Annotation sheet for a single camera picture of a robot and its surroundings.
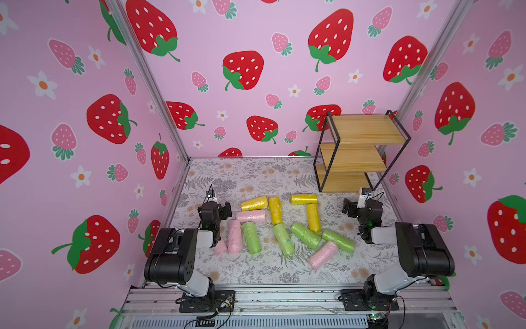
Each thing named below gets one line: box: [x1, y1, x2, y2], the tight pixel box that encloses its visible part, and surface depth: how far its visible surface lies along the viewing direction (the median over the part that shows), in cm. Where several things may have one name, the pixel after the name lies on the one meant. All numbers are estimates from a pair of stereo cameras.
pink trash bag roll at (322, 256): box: [308, 240, 339, 271], surface depth 85 cm
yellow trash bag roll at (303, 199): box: [289, 193, 319, 205], surface depth 101 cm
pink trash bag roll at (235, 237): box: [227, 219, 243, 255], surface depth 88 cm
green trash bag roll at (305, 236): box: [290, 222, 322, 251], surface depth 88 cm
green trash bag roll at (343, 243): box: [321, 228, 357, 254], surface depth 88 cm
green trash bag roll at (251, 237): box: [241, 221, 262, 255], surface depth 90 cm
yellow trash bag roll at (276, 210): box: [268, 196, 283, 226], surface depth 96 cm
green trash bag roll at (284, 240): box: [272, 223, 296, 258], surface depth 89 cm
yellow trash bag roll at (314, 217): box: [306, 203, 322, 234], surface depth 95 cm
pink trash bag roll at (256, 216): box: [235, 209, 267, 223], surface depth 95 cm
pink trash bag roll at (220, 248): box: [213, 238, 229, 256], surface depth 85 cm
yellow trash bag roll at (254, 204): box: [240, 196, 268, 212], surface depth 98 cm
